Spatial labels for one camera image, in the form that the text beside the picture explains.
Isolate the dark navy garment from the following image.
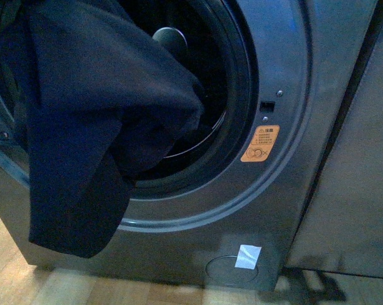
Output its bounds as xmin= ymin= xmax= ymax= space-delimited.
xmin=0 ymin=1 xmax=203 ymax=259

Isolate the grey front-load washing machine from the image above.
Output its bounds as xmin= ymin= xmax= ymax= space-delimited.
xmin=0 ymin=1 xmax=377 ymax=291

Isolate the orange warning sticker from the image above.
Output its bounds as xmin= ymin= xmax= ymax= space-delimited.
xmin=241 ymin=125 xmax=280 ymax=163

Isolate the white tape label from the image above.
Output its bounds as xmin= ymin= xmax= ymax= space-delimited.
xmin=234 ymin=245 xmax=262 ymax=270

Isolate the grey cabinet beside washer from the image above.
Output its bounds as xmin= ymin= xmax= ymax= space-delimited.
xmin=288 ymin=1 xmax=383 ymax=278

